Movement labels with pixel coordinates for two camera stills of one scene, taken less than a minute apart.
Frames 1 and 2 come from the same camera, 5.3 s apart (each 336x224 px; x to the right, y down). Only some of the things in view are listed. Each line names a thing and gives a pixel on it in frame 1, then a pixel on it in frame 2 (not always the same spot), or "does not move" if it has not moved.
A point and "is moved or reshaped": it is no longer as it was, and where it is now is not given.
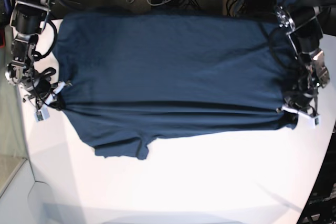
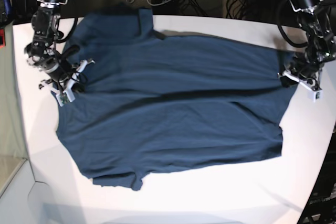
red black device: (2, 42) does not move
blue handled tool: (7, 3) does not move
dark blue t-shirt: (129, 76) is moved or reshaped
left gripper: (21, 72) to (45, 23)
